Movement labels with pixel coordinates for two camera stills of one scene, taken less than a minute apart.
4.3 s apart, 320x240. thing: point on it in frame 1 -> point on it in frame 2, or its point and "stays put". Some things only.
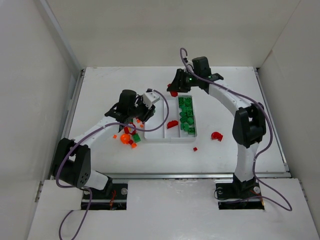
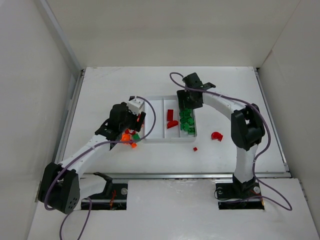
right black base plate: x=239 y=190 stays put
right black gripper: x=179 y=81 -> x=188 y=97
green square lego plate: x=136 y=138 stays put
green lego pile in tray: x=186 y=114 stays put
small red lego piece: x=174 y=93 -> x=170 y=114
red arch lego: x=172 y=124 stays put
